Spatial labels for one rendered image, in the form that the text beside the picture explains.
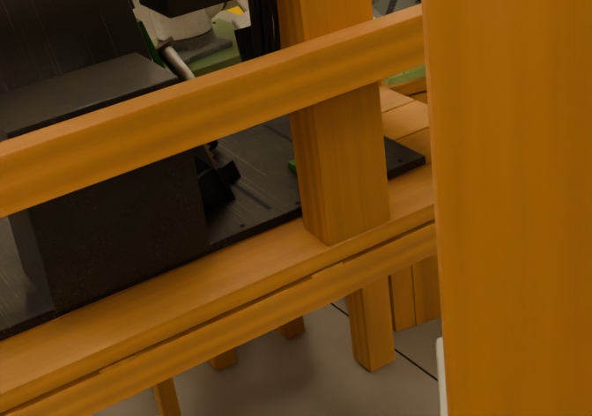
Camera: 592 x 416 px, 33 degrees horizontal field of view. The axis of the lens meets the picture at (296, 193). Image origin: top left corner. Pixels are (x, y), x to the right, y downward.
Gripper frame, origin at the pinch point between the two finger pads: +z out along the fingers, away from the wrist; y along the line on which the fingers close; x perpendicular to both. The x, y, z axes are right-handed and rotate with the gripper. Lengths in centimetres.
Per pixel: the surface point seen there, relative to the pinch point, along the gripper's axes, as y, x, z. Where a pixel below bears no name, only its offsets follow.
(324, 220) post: 5.9, 43.2, 16.2
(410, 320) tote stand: -117, 68, -22
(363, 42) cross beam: 30.6, 26.5, -0.4
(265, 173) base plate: -18.7, 25.0, 12.5
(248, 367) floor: -121, 50, 25
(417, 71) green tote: -65, 17, -51
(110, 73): 16.7, 2.3, 33.1
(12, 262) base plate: -11, 13, 64
